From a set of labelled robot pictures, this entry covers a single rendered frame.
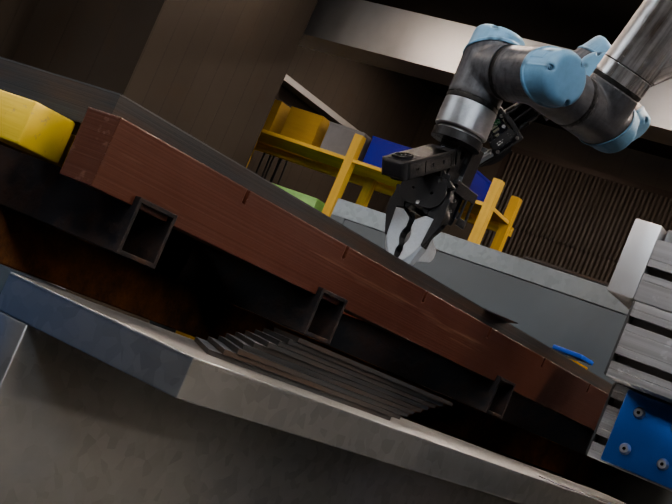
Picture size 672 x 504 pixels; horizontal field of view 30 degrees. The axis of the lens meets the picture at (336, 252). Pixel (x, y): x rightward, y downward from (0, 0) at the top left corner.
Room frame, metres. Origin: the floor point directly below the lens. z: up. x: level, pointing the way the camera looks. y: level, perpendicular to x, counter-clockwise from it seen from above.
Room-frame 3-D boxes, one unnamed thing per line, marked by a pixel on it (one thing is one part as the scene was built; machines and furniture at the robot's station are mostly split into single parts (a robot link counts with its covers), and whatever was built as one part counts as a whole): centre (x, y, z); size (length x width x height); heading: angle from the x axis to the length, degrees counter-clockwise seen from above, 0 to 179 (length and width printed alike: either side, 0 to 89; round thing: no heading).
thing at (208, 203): (1.67, -0.25, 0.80); 1.62 x 0.04 x 0.06; 144
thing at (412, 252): (1.68, -0.11, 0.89); 0.06 x 0.03 x 0.09; 145
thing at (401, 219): (1.70, -0.08, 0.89); 0.06 x 0.03 x 0.09; 145
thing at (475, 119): (1.69, -0.09, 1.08); 0.08 x 0.08 x 0.05
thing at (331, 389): (1.17, -0.01, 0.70); 0.39 x 0.12 x 0.04; 144
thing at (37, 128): (1.07, 0.29, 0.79); 0.06 x 0.05 x 0.04; 54
